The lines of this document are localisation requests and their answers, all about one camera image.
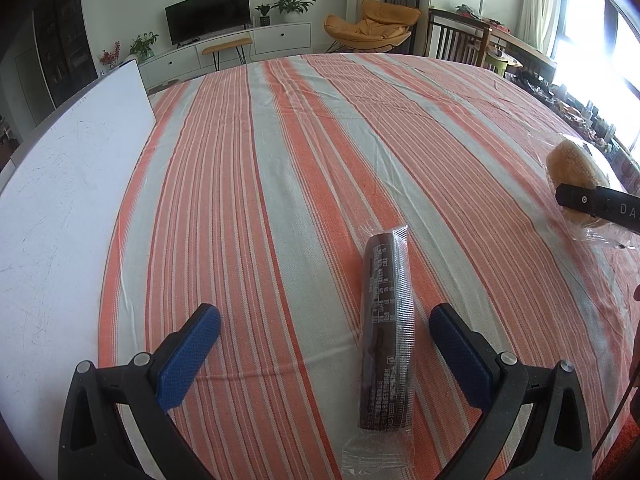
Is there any red flower arrangement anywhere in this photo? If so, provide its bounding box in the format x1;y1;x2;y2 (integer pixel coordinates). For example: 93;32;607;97
98;41;122;68

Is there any large leafy potted plant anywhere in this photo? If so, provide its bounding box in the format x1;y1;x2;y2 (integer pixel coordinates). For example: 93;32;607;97
270;0;317;25

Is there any wooden dining table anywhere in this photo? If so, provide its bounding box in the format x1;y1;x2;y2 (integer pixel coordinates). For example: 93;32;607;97
487;25;559;83

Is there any white tv cabinet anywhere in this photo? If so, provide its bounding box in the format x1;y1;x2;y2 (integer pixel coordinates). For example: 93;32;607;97
137;21;313;92

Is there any dark shelf unit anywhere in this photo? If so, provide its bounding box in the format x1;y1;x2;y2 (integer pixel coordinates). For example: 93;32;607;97
30;0;99;107

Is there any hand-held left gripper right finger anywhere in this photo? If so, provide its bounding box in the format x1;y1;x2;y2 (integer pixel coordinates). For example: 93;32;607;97
429;302;594;480

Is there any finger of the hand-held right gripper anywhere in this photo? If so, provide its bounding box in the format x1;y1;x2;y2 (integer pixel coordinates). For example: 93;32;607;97
554;184;640;235

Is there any bread loaf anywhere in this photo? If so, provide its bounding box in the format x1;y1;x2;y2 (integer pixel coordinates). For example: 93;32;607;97
545;132;640;251

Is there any window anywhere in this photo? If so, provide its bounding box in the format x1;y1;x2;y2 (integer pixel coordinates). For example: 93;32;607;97
550;0;640;146

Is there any cluttered side shelf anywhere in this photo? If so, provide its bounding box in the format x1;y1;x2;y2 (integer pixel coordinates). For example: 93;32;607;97
500;60;640;186

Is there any dark wooden chair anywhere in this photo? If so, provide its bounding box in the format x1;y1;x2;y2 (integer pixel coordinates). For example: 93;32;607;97
426;7;493;67

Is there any black television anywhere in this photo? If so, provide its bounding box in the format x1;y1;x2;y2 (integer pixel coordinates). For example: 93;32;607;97
165;0;252;46

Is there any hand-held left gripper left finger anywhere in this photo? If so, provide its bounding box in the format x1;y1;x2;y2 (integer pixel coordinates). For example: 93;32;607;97
57;303;222;480

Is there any white board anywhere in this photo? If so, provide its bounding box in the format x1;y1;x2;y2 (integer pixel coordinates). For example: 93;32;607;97
0;58;157;426

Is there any bushy plant in white pot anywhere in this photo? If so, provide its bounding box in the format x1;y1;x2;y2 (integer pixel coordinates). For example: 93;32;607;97
129;31;159;61

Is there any orange striped tablecloth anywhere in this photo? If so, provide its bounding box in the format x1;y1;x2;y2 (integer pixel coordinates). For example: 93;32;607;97
97;53;640;480

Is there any wooden stool with metal legs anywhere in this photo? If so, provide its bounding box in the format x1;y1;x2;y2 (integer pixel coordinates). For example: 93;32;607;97
201;32;254;72

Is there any orange lounge chair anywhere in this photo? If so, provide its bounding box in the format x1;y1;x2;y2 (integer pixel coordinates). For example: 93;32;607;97
324;0;422;54

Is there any dark cookie roll packet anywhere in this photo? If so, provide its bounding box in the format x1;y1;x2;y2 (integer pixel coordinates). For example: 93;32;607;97
341;226;418;478

